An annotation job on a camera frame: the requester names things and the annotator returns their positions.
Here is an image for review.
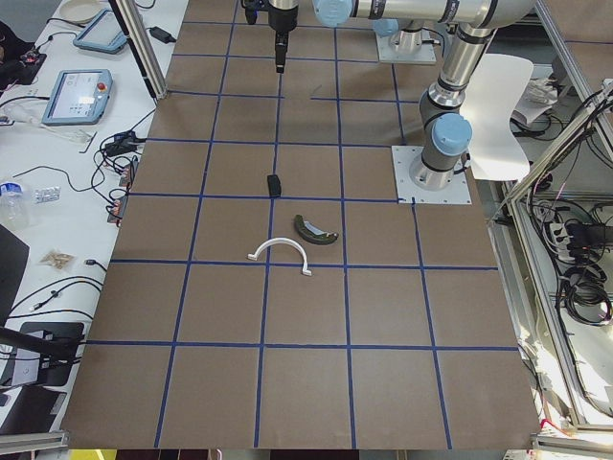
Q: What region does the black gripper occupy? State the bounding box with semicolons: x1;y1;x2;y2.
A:
268;0;299;74

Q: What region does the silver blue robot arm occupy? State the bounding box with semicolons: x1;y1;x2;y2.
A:
372;18;425;55
312;0;534;191

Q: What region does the black power adapter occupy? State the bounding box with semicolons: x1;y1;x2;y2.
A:
148;26;176;44

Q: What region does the black brake pad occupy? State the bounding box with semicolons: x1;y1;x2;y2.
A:
266;174;282;198

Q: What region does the far blue teach pendant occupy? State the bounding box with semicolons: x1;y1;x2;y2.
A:
73;9;126;54

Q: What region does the blue teach pendant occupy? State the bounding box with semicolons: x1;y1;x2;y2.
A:
42;69;113;127
73;9;126;54

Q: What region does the green curved brake shoe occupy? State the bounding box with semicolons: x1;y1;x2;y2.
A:
293;215;339;245

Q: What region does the white round plate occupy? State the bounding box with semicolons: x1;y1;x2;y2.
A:
58;0;106;24

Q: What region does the near blue teach pendant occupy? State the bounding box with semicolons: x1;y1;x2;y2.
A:
42;69;113;127

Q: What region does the white curved plastic clamp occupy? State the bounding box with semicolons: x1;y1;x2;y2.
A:
246;237;312;276

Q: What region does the white plastic chair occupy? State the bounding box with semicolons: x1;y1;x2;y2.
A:
460;54;534;181

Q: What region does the clear plastic water bottle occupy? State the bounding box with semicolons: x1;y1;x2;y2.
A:
1;180;30;230

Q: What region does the bag of small parts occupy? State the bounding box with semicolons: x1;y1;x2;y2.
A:
39;249;76;270

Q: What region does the black monitor stand base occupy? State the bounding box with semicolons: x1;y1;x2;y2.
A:
1;322;85;387

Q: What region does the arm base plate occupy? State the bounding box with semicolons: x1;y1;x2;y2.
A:
375;29;437;65
392;146;471;205

